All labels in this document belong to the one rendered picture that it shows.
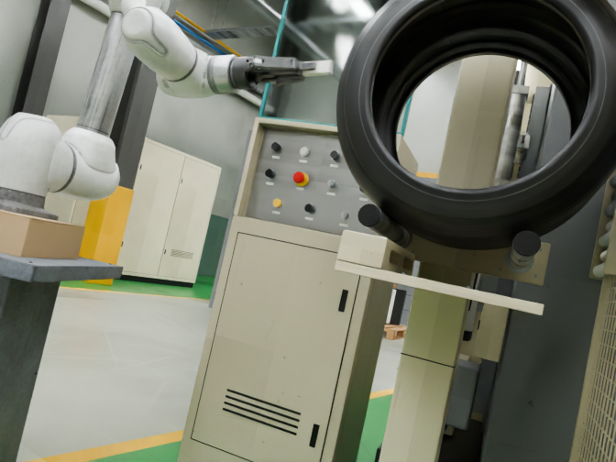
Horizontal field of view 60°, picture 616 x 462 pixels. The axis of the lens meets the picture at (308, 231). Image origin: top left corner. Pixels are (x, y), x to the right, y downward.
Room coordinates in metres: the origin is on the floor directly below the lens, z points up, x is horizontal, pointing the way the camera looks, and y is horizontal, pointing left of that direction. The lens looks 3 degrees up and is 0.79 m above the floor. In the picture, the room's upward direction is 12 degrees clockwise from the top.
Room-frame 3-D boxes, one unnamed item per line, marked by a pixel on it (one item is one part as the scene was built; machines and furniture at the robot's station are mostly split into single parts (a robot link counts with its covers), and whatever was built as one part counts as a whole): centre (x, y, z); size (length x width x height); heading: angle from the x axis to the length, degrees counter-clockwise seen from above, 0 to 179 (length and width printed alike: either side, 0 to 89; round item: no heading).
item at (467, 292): (1.11, -0.30, 0.80); 0.37 x 0.36 x 0.02; 69
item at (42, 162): (1.48, 0.81, 0.92); 0.18 x 0.16 x 0.22; 155
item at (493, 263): (1.28, -0.36, 0.90); 0.40 x 0.03 x 0.10; 69
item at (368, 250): (1.16, -0.17, 0.83); 0.36 x 0.09 x 0.06; 159
